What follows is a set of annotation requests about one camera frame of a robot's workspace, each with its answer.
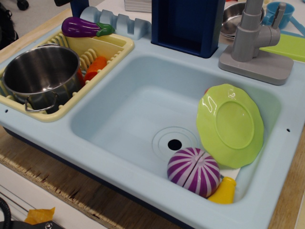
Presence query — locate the white spatula piece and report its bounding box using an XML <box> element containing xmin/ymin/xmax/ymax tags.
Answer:
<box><xmin>220</xmin><ymin>167</ymin><xmax>241</xmax><ymax>180</ymax></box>

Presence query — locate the orange toy carrot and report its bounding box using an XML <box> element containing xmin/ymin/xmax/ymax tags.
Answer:
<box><xmin>84</xmin><ymin>56</ymin><xmax>107</xmax><ymax>81</ymax></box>

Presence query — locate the purple toy eggplant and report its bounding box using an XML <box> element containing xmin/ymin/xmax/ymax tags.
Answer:
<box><xmin>61</xmin><ymin>17</ymin><xmax>115</xmax><ymax>38</ymax></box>

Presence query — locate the blue plastic cup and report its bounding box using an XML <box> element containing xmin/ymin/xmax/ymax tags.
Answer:
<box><xmin>262</xmin><ymin>2</ymin><xmax>295</xmax><ymax>29</ymax></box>

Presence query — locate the grey toy faucet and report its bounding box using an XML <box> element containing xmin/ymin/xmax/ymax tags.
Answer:
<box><xmin>218</xmin><ymin>0</ymin><xmax>294</xmax><ymax>85</ymax></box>

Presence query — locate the steel bowl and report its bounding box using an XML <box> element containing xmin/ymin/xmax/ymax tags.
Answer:
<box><xmin>219</xmin><ymin>2</ymin><xmax>265</xmax><ymax>41</ymax></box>

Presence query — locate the light blue toy sink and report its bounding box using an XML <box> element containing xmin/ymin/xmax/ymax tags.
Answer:
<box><xmin>0</xmin><ymin>35</ymin><xmax>305</xmax><ymax>229</ymax></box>

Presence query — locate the black cable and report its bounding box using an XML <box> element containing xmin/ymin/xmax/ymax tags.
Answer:
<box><xmin>0</xmin><ymin>197</ymin><xmax>11</xmax><ymax>229</ymax></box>

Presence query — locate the green plastic plate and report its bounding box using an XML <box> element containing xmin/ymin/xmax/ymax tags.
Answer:
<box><xmin>196</xmin><ymin>84</ymin><xmax>264</xmax><ymax>169</ymax></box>

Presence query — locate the yellow tape piece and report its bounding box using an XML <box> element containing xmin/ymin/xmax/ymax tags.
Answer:
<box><xmin>24</xmin><ymin>207</ymin><xmax>55</xmax><ymax>225</ymax></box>

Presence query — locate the yellow toy bottle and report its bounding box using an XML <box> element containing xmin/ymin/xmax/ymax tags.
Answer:
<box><xmin>208</xmin><ymin>177</ymin><xmax>236</xmax><ymax>205</ymax></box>

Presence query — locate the green cutting board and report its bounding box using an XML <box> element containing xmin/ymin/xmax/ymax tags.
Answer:
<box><xmin>260</xmin><ymin>34</ymin><xmax>305</xmax><ymax>62</ymax></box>

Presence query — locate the cream plastic dish rack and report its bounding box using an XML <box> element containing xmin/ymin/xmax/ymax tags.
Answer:
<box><xmin>0</xmin><ymin>29</ymin><xmax>134</xmax><ymax>122</ymax></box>

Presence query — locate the dark blue plastic box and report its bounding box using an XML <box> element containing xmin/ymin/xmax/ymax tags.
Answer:
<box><xmin>151</xmin><ymin>0</ymin><xmax>225</xmax><ymax>58</ymax></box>

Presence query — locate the purple striped toy onion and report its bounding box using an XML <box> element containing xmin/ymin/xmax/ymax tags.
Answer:
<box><xmin>167</xmin><ymin>147</ymin><xmax>221</xmax><ymax>198</ymax></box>

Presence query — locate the stainless steel pot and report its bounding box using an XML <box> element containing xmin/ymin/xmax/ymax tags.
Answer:
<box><xmin>2</xmin><ymin>44</ymin><xmax>84</xmax><ymax>114</ymax></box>

